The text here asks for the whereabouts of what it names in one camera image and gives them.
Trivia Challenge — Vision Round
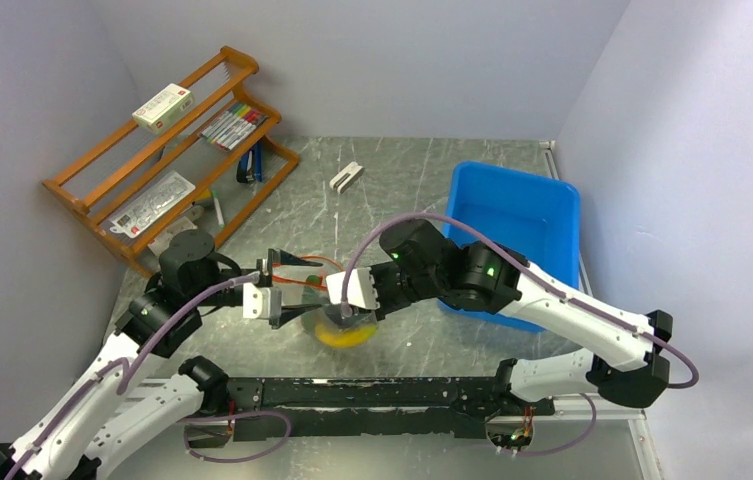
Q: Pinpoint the yellow grey tape dispenser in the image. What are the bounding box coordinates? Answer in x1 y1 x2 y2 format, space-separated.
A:
187 189 214 220

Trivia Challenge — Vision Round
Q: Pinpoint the green staple box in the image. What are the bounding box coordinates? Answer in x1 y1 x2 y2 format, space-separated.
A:
147 218 197 256

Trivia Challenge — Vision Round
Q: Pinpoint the clear packaged ruler set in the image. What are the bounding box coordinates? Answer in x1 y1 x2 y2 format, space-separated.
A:
109 171 195 239

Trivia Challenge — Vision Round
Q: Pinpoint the green capped white marker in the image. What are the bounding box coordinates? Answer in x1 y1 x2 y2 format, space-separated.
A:
210 190 225 228

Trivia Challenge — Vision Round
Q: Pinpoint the clear zip top bag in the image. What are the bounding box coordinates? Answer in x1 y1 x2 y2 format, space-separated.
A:
273 255 378 349

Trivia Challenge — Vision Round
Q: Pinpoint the blue black stapler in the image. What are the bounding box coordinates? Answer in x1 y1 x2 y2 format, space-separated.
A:
236 143 263 184

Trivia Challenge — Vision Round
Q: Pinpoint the white staple box on top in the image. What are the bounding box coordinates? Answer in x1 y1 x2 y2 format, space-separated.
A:
132 83 195 135

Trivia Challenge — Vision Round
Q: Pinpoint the green chili pepper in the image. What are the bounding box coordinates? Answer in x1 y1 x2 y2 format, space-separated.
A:
303 274 327 297

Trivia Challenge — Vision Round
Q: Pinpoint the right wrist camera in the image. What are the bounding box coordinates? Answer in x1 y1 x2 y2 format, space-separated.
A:
326 267 380 310

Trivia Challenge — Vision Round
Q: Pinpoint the wooden shelf rack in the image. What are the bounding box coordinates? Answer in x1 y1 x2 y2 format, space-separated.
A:
42 46 300 277

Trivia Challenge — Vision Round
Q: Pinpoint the yellow banana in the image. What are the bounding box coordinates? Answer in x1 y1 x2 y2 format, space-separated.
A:
314 323 378 349

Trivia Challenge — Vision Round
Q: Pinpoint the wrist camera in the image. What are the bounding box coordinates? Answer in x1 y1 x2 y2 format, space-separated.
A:
242 283 283 328
326 267 380 310

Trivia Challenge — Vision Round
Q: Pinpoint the white plastic clip block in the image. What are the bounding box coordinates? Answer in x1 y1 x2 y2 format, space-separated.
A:
329 161 365 194

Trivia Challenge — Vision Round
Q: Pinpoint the blue plastic bin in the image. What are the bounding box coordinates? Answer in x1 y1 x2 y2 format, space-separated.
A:
436 160 581 334

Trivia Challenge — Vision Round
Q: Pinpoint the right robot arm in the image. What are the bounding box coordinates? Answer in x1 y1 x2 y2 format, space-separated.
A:
327 219 673 414

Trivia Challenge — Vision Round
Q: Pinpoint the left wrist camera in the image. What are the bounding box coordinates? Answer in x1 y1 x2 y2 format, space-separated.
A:
242 283 283 328

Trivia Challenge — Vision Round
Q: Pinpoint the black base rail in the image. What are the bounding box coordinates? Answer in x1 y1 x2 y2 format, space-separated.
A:
197 376 554 441

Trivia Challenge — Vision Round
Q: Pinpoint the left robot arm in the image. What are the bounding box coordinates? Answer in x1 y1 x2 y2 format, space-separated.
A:
0 229 317 479

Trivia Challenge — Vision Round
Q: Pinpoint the pack of colour markers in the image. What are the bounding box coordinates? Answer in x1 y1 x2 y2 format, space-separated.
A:
200 102 267 151

